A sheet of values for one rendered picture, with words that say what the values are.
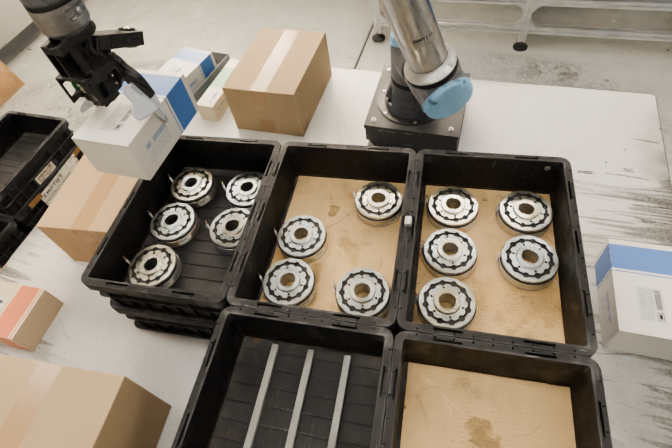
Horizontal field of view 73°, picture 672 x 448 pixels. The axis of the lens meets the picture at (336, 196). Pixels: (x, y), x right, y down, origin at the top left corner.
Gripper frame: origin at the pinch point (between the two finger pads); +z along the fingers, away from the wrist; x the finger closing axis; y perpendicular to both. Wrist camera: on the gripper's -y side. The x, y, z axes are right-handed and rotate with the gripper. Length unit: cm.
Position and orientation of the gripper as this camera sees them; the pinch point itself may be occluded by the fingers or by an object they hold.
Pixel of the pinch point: (136, 114)
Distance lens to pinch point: 95.8
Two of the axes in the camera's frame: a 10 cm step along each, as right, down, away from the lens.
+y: -2.8, 7.8, -5.6
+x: 9.5, 1.6, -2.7
